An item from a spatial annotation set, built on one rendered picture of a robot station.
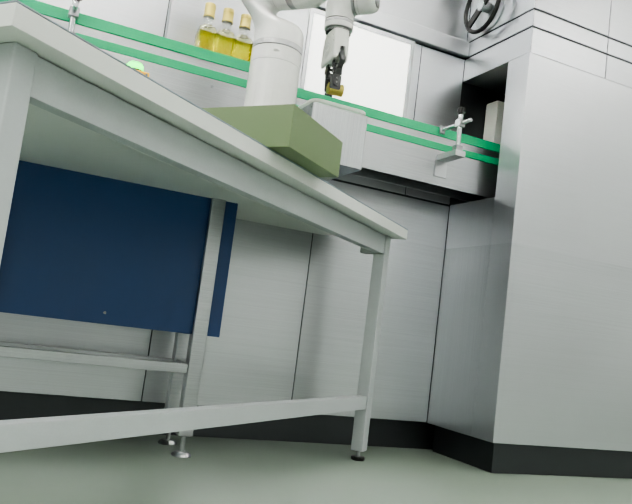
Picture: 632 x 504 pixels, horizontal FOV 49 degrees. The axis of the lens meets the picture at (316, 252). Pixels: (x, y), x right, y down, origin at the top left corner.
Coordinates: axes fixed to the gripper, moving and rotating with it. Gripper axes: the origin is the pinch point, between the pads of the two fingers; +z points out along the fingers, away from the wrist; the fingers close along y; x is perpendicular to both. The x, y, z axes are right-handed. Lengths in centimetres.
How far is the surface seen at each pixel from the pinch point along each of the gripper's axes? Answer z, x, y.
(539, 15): -44, 76, -10
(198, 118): 34, -47, 60
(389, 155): 10.8, 31.1, -23.4
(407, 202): 21, 51, -46
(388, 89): -19, 37, -42
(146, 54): 0, -51, -10
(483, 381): 82, 70, -17
